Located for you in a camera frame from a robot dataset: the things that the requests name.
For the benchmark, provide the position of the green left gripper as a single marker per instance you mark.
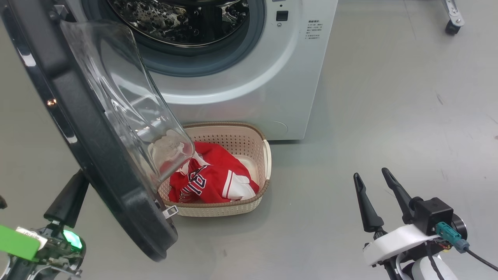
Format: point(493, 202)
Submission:
point(15, 241)

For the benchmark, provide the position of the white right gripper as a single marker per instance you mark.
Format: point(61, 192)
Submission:
point(397, 241)

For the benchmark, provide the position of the black round glass washer door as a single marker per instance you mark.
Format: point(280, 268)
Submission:
point(97, 163)

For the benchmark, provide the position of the red jersey with striped trim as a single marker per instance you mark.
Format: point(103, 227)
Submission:
point(218, 163)

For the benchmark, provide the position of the black cylindrical right gripper motor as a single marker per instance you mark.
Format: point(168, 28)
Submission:
point(460, 227)

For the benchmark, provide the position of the white washing machine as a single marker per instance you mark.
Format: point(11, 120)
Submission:
point(272, 97)

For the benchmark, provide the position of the cream perforated laundry basket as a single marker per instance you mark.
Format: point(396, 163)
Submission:
point(241, 140)

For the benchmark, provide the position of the stainless steel washing machine drum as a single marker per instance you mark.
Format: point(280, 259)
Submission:
point(175, 23)

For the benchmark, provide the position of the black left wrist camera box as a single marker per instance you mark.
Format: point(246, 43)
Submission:
point(432, 214)

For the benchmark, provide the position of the metal frame leg with caster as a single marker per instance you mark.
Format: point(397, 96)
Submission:
point(453, 19)

